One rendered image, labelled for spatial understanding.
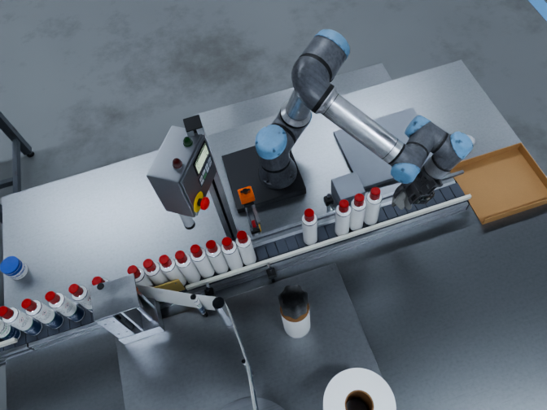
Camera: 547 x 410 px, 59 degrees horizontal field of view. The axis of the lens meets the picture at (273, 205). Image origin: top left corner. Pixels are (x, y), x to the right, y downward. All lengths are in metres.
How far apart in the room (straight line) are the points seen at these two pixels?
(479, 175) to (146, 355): 1.40
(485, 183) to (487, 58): 1.81
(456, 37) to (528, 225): 2.10
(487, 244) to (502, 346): 0.36
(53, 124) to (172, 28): 1.16
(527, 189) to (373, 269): 0.68
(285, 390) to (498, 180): 1.13
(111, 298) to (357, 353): 0.79
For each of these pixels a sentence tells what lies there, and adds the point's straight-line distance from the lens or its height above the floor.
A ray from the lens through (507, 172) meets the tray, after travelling 2.10.
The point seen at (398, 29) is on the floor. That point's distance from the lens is 3.84.
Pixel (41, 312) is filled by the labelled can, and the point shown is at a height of 1.03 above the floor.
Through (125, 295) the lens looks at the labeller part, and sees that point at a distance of 1.53.
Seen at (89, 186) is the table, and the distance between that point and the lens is 2.17.
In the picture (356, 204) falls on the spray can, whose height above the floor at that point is 1.06.
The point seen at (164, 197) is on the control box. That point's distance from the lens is 1.36.
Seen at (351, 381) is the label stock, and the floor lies 1.02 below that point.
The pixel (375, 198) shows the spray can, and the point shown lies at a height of 1.07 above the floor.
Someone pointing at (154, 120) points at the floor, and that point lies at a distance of 3.42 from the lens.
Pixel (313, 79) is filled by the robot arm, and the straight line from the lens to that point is 1.42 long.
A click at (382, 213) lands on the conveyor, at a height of 0.88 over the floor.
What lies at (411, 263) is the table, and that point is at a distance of 1.82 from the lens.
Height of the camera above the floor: 2.48
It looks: 60 degrees down
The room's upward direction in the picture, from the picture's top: 10 degrees counter-clockwise
